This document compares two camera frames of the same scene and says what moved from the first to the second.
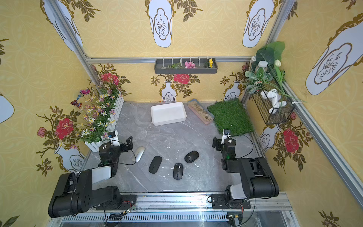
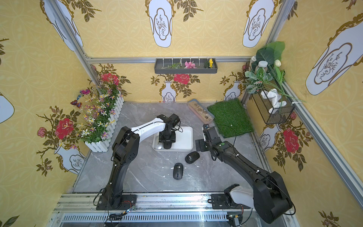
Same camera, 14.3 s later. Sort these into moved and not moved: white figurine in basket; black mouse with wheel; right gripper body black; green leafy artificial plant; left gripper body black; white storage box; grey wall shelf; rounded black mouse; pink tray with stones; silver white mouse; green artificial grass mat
Moved: left gripper body black; right gripper body black; silver white mouse; white storage box
Not moved: black mouse with wheel; white figurine in basket; green artificial grass mat; green leafy artificial plant; pink tray with stones; rounded black mouse; grey wall shelf
